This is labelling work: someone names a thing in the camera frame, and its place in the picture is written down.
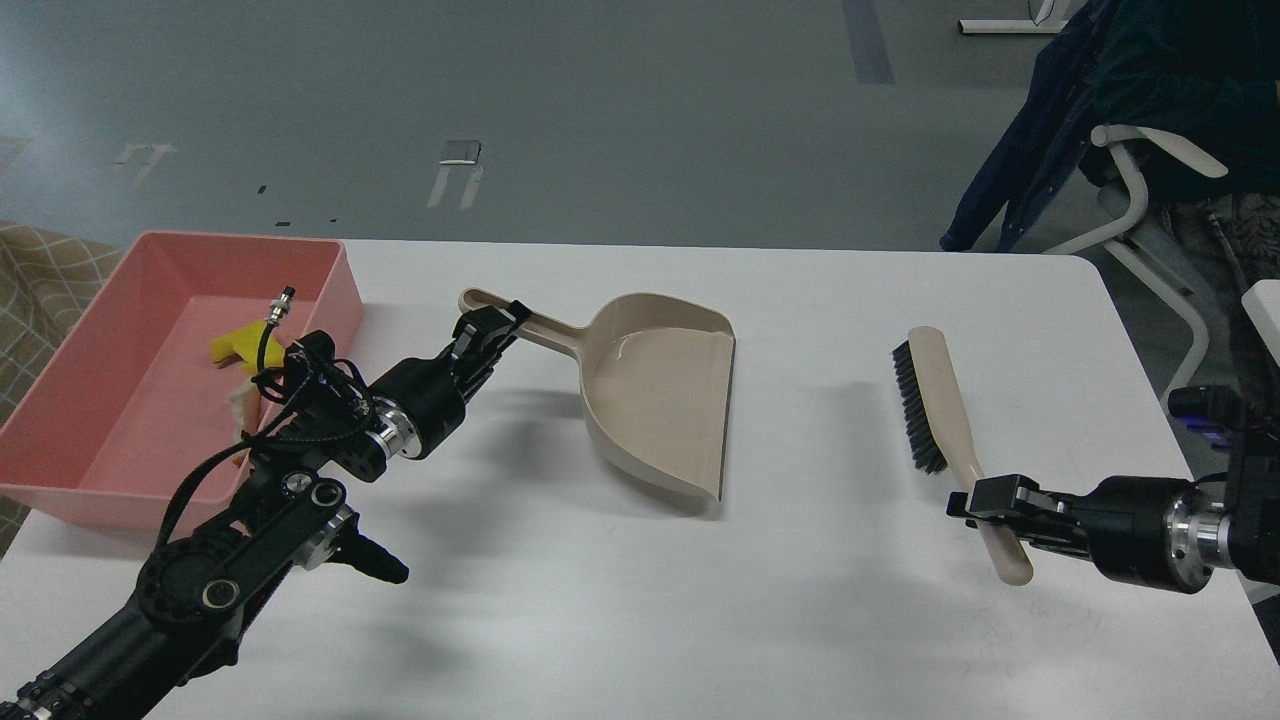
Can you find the silver floor plate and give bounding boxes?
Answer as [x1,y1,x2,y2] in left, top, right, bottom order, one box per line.
[438,140,483,167]

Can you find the yellow green sponge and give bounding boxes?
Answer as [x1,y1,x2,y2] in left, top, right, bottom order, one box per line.
[209,322,285,374]

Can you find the white desk leg base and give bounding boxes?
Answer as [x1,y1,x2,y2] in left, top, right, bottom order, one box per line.
[956,19,1068,36]

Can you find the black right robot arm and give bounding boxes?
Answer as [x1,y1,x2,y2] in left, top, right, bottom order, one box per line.
[946,386,1279,594]

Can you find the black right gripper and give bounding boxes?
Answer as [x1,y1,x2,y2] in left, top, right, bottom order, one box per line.
[946,474,1233,594]

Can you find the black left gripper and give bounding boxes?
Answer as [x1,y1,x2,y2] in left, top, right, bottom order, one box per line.
[370,301,532,460]

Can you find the white table corner right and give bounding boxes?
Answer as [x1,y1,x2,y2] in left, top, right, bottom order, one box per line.
[1242,279,1280,364]

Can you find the white office chair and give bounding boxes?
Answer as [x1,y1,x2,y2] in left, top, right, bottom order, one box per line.
[1044,124,1228,406]

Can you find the white bread slice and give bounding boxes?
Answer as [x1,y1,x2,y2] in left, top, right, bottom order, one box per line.
[228,378,264,443]

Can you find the dark blue jacket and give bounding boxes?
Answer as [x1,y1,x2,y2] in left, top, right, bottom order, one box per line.
[940,1,1119,252]

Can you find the beige plastic dustpan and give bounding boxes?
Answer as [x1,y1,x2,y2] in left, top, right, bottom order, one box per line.
[516,292,736,503]

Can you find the beige hand brush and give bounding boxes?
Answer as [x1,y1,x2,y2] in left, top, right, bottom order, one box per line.
[892,325,1036,587]

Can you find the person in dark clothes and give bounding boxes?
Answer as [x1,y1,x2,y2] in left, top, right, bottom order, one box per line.
[1091,0,1280,361]

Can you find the pink plastic bin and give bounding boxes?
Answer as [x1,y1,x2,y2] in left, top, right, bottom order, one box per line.
[1,232,364,530]

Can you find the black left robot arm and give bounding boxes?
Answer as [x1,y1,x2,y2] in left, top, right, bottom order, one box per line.
[3,301,532,719]

